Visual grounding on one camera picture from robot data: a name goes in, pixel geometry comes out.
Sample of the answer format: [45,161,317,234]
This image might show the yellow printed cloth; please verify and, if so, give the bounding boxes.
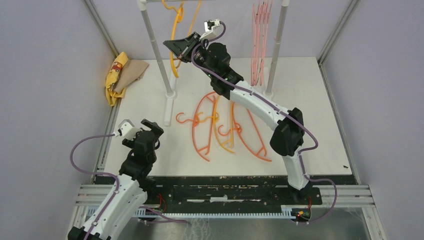
[104,52,129,107]

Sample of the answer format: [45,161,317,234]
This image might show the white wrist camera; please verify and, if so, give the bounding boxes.
[200,19,221,40]
[113,119,139,140]

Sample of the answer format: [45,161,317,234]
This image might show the orange plastic hanger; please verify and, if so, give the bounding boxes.
[218,101,272,163]
[175,92,217,163]

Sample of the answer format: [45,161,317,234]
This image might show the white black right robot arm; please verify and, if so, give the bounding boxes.
[163,32,309,204]

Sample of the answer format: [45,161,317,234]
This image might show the orange plastic hanger right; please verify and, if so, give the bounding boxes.
[218,101,272,163]

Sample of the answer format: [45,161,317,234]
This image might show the white rack foot left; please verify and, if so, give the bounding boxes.
[163,64,178,127]

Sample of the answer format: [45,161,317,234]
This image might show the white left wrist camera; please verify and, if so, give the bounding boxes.
[113,119,139,140]

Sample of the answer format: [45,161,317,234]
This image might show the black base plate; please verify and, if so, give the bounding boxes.
[145,175,356,214]

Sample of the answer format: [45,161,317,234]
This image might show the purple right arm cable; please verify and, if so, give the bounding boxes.
[190,20,339,225]

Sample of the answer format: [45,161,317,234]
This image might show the grey rack pole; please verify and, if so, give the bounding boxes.
[136,0,174,97]
[269,0,290,79]

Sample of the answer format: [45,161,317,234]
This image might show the orange plastic hanger left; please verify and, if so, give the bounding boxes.
[175,92,217,163]

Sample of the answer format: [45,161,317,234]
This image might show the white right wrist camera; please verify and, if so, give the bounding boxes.
[200,19,221,40]

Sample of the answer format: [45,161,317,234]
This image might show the grey rack pole right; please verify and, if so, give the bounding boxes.
[269,0,290,79]

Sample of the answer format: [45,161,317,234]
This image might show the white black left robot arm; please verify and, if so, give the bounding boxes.
[67,119,164,240]

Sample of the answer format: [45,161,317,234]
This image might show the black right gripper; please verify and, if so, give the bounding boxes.
[165,31,217,80]

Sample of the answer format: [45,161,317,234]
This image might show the beige cloth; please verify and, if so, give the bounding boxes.
[112,59,149,94]

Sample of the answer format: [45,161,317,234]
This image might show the white slotted cable duct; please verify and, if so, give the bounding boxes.
[127,205,299,220]

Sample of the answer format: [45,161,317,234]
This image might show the grey rack pole left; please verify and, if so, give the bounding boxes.
[136,0,174,97]

